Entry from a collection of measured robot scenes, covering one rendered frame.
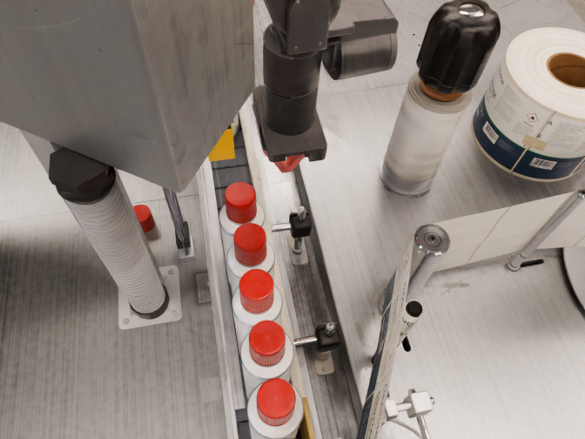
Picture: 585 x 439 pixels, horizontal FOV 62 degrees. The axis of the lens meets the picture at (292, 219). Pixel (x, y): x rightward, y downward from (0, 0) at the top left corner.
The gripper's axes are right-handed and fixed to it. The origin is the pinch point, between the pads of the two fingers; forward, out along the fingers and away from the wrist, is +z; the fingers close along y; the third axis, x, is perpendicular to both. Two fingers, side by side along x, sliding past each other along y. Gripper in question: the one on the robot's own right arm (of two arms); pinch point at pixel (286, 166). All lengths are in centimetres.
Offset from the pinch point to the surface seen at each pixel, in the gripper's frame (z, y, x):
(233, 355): 5.3, -21.0, 10.0
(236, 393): 5.3, -25.0, 10.3
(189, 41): -35.2, -19.1, 9.3
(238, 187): -6.9, -7.0, 6.8
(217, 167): 13.7, 12.0, 8.5
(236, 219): -4.4, -9.3, 7.5
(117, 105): -32.9, -20.0, 12.9
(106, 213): -23.6, -19.4, 15.9
